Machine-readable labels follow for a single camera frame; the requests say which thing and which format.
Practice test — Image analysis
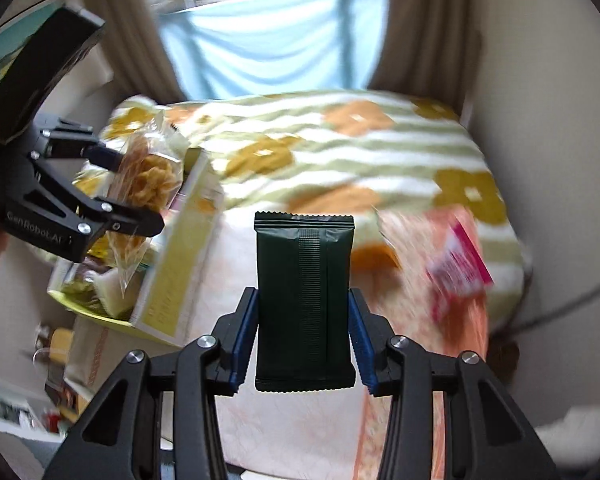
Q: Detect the white snack packet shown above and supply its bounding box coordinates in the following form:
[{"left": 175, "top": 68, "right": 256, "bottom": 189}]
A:
[{"left": 93, "top": 269, "right": 143, "bottom": 320}]

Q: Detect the clear waffle snack packet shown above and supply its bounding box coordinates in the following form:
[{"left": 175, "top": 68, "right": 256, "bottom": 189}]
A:
[{"left": 73, "top": 106, "right": 188, "bottom": 292}]

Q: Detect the dark green snack bar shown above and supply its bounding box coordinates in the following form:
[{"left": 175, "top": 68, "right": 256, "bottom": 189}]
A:
[{"left": 254, "top": 211, "right": 355, "bottom": 393}]

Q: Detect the green cardboard box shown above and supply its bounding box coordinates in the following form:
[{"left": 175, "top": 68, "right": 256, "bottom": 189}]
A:
[{"left": 47, "top": 148, "right": 224, "bottom": 347}]

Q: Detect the left brown curtain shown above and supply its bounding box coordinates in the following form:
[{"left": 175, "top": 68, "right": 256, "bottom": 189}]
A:
[{"left": 84, "top": 0, "right": 185, "bottom": 104}]

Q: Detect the brown curtain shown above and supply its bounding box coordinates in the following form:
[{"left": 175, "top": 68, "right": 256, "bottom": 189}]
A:
[
  {"left": 84, "top": 0, "right": 185, "bottom": 104},
  {"left": 368, "top": 0, "right": 480, "bottom": 114}
]

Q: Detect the pink clear snack packet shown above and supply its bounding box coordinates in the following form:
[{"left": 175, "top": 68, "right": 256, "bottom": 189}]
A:
[{"left": 379, "top": 204, "right": 496, "bottom": 326}]

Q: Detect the floral striped quilt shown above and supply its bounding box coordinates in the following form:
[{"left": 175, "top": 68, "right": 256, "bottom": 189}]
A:
[{"left": 74, "top": 89, "right": 529, "bottom": 331}]

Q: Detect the blue sheer curtain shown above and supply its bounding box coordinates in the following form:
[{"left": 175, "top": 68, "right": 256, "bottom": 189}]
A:
[{"left": 158, "top": 0, "right": 388, "bottom": 101}]

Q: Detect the right brown curtain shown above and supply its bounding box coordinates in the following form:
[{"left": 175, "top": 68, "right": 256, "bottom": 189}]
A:
[{"left": 368, "top": 0, "right": 480, "bottom": 114}]

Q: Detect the black cable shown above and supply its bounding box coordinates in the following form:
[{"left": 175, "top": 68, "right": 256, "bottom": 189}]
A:
[{"left": 499, "top": 268, "right": 600, "bottom": 336}]

